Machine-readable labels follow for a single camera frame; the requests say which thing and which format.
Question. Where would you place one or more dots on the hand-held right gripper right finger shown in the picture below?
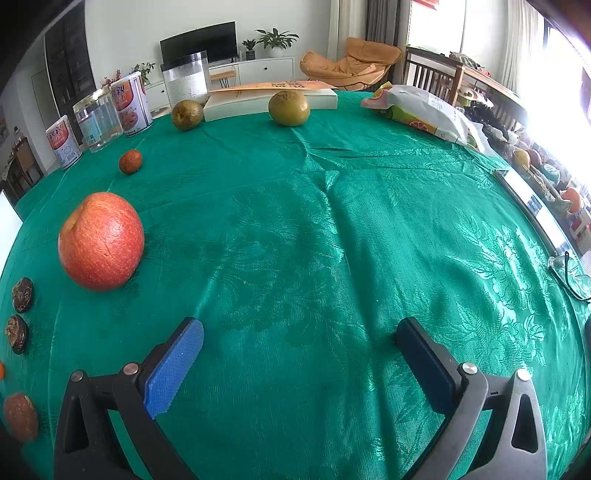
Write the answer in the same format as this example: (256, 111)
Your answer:
(425, 360)

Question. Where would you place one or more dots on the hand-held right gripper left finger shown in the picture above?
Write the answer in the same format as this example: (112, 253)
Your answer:
(173, 369)

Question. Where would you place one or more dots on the dark brown water chestnut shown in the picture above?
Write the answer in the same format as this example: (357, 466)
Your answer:
(16, 333)
(23, 295)
(21, 417)

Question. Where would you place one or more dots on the small red lychee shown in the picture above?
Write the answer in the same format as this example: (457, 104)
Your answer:
(130, 162)

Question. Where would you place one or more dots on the red apple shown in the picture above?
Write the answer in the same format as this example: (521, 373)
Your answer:
(101, 242)

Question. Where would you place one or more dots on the eyeglasses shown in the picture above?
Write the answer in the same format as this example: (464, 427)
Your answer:
(570, 277)

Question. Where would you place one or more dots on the green tablecloth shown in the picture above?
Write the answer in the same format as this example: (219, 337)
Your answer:
(300, 230)

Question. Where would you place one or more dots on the white board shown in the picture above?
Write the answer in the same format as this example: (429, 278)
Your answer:
(8, 226)

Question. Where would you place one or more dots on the small printed can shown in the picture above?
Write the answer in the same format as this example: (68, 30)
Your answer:
(63, 145)

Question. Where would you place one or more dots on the printed snack bag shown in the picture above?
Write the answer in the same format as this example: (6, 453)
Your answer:
(425, 108)

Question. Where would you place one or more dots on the small green-brown pear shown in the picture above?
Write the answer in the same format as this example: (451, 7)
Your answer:
(188, 115)

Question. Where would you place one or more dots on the clear jar gold lid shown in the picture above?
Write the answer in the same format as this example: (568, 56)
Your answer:
(97, 122)

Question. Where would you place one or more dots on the large printed can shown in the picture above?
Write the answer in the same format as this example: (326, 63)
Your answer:
(134, 106)

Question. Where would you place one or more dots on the white flat box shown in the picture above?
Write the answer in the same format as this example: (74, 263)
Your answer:
(240, 107)

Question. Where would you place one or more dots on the large green-brown pear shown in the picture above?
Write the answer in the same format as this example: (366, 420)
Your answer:
(289, 108)

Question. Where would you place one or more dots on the clear jar black lid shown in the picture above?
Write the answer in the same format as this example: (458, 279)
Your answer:
(184, 81)

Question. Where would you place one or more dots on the red flower plant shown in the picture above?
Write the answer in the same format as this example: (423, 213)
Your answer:
(113, 81)

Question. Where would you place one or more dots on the green bushy plant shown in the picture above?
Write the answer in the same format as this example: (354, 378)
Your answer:
(145, 71)

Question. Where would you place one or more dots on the small wooden side table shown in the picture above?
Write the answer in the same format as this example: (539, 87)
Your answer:
(226, 70)

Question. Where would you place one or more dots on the white TV cabinet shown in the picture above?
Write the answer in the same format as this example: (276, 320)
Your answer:
(268, 69)

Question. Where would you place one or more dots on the small potted plant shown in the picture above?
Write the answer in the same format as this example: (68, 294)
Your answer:
(250, 50)

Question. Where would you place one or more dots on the black television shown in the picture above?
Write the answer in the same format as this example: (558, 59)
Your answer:
(198, 41)

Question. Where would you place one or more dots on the dark bookshelf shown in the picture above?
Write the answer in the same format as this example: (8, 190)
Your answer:
(69, 55)

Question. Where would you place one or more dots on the sheer white curtain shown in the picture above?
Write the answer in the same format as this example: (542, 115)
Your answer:
(524, 37)

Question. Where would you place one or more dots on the grey curtain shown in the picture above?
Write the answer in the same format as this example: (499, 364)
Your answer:
(383, 18)

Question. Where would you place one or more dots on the large leafy potted plant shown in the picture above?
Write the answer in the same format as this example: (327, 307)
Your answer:
(277, 40)

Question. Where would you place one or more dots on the red hanging decoration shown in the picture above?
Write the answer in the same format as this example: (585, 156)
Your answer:
(427, 3)

